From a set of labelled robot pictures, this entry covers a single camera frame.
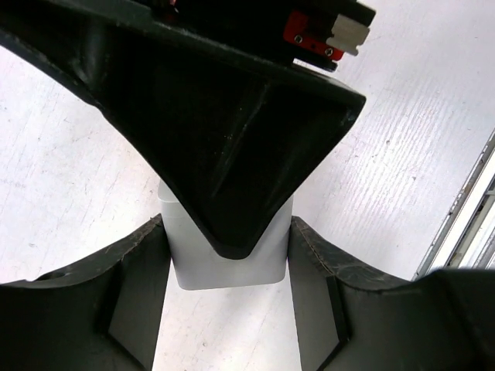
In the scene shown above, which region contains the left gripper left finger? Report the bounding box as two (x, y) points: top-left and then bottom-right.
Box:
(1, 216), (170, 370)

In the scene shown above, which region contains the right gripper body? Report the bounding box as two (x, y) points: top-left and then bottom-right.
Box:
(132, 1), (376, 72)

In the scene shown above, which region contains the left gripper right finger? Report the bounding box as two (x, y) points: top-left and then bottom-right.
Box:
(288, 216), (494, 370)

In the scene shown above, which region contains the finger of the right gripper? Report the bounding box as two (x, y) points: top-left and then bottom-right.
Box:
(1, 1), (366, 255)

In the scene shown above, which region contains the white charger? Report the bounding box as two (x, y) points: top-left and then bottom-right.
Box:
(158, 181), (293, 291)

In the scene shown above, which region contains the aluminium front rail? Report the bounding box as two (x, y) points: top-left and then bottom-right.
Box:
(413, 135), (494, 280)

